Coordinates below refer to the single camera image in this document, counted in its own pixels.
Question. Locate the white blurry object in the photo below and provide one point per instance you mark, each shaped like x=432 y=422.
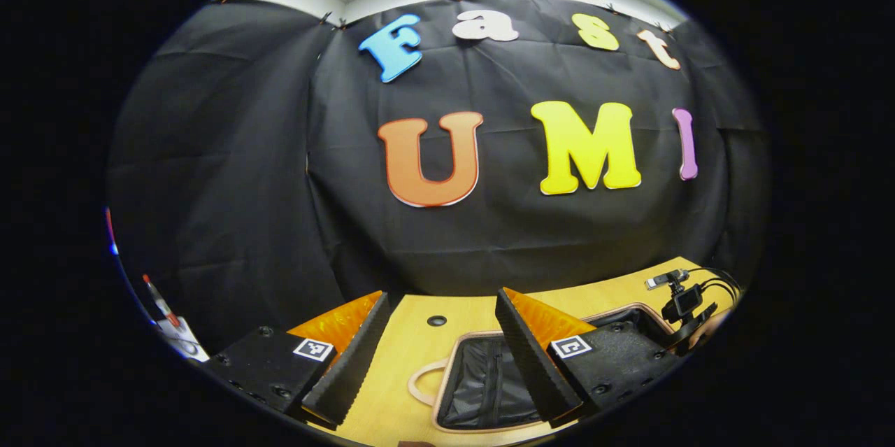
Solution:
x=185 y=345

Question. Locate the red tipped stick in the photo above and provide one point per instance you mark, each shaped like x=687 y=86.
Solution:
x=159 y=300

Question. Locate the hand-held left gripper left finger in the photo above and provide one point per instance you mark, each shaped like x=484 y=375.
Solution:
x=353 y=370

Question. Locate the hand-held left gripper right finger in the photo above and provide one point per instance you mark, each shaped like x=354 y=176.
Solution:
x=531 y=363

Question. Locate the black backdrop cloth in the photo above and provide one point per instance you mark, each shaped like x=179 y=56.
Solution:
x=280 y=153

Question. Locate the pink suitcase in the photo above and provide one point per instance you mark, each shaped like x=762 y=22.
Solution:
x=482 y=384

